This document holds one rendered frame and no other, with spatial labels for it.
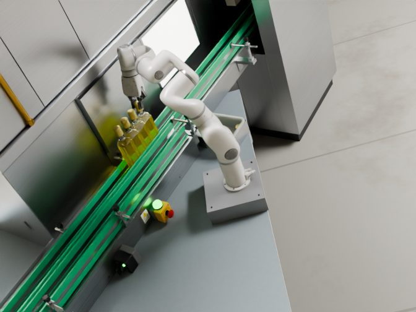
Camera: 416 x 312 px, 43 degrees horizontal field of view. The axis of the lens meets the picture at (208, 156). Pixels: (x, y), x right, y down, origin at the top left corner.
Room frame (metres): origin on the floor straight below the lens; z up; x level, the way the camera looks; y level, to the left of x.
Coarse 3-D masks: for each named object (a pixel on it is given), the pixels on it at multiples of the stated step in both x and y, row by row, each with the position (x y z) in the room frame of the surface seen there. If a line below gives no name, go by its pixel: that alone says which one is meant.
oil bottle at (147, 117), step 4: (140, 116) 2.09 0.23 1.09; (144, 116) 2.08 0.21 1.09; (148, 116) 2.09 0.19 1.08; (144, 120) 2.07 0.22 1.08; (148, 120) 2.08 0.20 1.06; (152, 120) 2.10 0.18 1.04; (148, 124) 2.07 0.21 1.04; (152, 124) 2.09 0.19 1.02; (148, 128) 2.07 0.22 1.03; (152, 128) 2.08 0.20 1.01; (156, 128) 2.10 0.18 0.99; (152, 132) 2.08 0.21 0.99; (156, 132) 2.09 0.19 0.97; (152, 136) 2.07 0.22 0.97
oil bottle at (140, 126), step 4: (140, 120) 2.07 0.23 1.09; (132, 124) 2.06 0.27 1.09; (136, 124) 2.04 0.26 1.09; (140, 124) 2.04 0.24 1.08; (144, 124) 2.05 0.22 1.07; (136, 128) 2.03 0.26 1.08; (140, 128) 2.03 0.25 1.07; (144, 128) 2.05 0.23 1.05; (140, 132) 2.03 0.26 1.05; (144, 132) 2.04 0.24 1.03; (148, 132) 2.05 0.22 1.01; (144, 136) 2.03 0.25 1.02; (148, 136) 2.05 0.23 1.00; (144, 140) 2.03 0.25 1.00; (148, 140) 2.04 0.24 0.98; (148, 144) 2.03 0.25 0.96
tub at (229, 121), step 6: (216, 114) 2.21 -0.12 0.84; (222, 114) 2.19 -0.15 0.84; (222, 120) 2.19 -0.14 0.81; (228, 120) 2.16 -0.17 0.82; (234, 120) 2.13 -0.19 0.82; (240, 120) 2.11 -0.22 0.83; (228, 126) 2.16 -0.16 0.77; (234, 126) 2.14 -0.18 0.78; (240, 126) 2.05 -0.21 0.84; (198, 132) 2.14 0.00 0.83; (234, 132) 2.02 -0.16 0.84
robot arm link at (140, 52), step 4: (132, 48) 2.09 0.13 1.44; (136, 48) 2.08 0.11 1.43; (140, 48) 2.08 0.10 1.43; (144, 48) 2.08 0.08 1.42; (148, 48) 2.06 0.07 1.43; (136, 52) 2.06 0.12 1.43; (140, 52) 2.06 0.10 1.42; (144, 52) 2.07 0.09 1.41; (148, 52) 1.99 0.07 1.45; (152, 52) 2.01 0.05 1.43; (136, 56) 2.05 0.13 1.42; (140, 56) 1.95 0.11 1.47; (144, 56) 1.94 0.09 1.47; (148, 56) 1.94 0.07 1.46; (152, 56) 1.98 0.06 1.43; (136, 60) 1.94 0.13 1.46; (140, 60) 1.92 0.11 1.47; (136, 64) 1.92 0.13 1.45; (136, 68) 1.92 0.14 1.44
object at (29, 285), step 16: (240, 16) 2.85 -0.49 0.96; (224, 48) 2.68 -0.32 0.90; (208, 64) 2.56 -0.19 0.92; (160, 128) 2.19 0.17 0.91; (112, 176) 1.91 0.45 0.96; (96, 208) 1.81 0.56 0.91; (80, 224) 1.73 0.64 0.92; (64, 240) 1.65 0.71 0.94; (48, 256) 1.59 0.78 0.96; (32, 272) 1.52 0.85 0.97; (32, 288) 1.49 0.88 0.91; (16, 304) 1.43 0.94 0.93
